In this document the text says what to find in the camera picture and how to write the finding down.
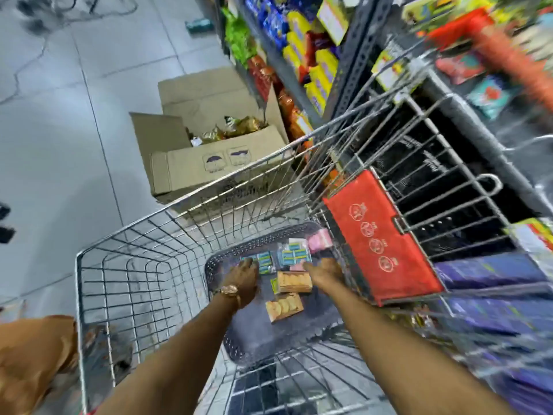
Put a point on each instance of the person's right hand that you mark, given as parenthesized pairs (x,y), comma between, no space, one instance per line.
(325,274)

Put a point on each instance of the person's left hand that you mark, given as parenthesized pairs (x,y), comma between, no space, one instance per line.
(242,283)

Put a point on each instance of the person's left fingers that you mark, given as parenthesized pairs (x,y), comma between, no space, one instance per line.
(248,266)

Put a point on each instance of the person's right fingers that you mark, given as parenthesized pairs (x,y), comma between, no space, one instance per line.
(312,270)

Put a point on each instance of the person's left forearm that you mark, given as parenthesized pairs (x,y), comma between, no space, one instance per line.
(173,363)

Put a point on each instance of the person's right forearm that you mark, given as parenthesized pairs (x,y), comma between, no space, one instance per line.
(414,363)

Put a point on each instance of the teal small-box multipack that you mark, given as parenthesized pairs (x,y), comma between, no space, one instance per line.
(293,256)
(265,262)

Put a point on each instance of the tan biscuit packet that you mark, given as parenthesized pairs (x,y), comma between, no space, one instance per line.
(295,282)
(284,307)

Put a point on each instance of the pink packet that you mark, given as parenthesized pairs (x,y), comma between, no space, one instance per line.
(320,240)

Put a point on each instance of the small green packet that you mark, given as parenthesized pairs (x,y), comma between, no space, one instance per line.
(274,285)

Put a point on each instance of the grey plastic tray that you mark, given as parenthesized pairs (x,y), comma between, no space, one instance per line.
(259,328)

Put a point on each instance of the red cart seat flap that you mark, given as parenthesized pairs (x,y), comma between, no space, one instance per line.
(380,237)

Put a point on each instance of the open cardboard box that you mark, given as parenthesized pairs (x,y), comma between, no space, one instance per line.
(207,138)

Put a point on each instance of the shiny snack packets in box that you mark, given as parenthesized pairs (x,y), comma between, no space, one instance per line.
(233,128)

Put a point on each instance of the row of red orange packets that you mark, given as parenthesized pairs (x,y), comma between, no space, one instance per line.
(281,95)

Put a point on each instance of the stack of purple boxes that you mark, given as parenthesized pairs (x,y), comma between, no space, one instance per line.
(497,306)

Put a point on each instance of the row of yellow packets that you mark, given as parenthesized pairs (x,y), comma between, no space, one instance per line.
(317,69)

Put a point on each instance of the grey metal shelf upright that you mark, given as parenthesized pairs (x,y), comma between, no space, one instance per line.
(358,56)

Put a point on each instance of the row of green packets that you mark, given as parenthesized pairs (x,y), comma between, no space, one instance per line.
(238,36)

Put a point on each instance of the person's orange brown garment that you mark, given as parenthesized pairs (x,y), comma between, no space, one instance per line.
(34,363)

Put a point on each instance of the teal packet on floor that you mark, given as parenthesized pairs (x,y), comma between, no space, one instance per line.
(199,25)

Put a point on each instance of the black shoe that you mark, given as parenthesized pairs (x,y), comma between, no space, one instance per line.
(6,224)

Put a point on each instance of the row of blue packets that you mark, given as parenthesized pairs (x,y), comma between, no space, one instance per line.
(270,17)

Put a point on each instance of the yellow shelf price tag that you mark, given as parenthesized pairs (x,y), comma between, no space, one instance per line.
(332,17)

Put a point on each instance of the orange red long packet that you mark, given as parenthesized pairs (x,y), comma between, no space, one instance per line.
(505,51)

